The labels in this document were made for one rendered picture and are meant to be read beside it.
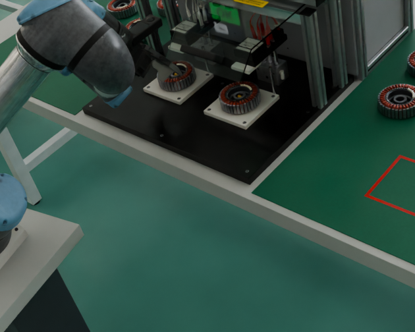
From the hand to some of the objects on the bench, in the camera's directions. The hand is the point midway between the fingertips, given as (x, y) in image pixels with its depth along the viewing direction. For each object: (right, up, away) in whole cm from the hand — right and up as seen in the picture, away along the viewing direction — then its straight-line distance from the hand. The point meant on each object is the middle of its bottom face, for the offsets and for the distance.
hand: (164, 66), depth 204 cm
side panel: (+63, +4, +1) cm, 63 cm away
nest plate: (+22, -12, -7) cm, 26 cm away
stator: (+4, -3, +6) cm, 8 cm away
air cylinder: (+31, -3, 0) cm, 31 cm away
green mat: (+76, -16, -26) cm, 82 cm away
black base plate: (+14, -9, +2) cm, 17 cm away
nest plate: (+4, -4, +7) cm, 9 cm away
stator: (+21, -11, -8) cm, 25 cm away
